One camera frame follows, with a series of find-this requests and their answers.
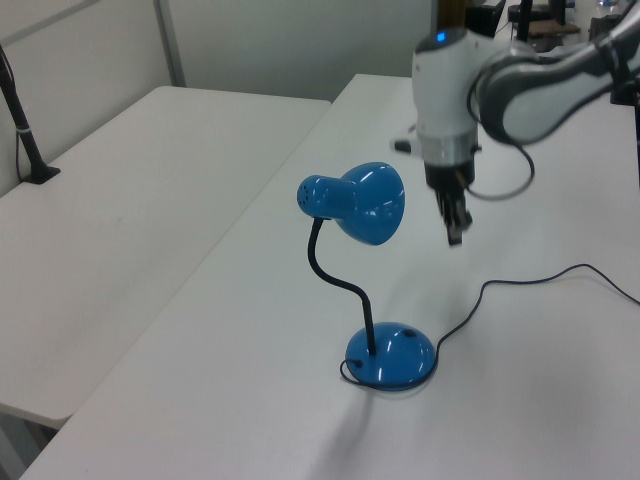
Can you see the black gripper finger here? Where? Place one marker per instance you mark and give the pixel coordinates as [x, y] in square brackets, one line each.
[456, 232]
[442, 210]

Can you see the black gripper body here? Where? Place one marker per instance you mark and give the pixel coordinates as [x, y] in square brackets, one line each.
[450, 177]

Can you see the white grey Franka robot arm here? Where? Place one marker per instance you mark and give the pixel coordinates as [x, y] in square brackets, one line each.
[442, 90]

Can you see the blue gooseneck desk lamp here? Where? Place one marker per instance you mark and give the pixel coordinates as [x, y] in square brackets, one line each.
[375, 200]

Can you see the black background pole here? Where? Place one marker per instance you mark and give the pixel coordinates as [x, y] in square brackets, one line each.
[524, 20]

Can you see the white side table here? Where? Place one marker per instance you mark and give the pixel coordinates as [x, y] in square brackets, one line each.
[125, 210]

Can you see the black camera stand pole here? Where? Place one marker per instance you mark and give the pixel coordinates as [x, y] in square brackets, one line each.
[22, 130]

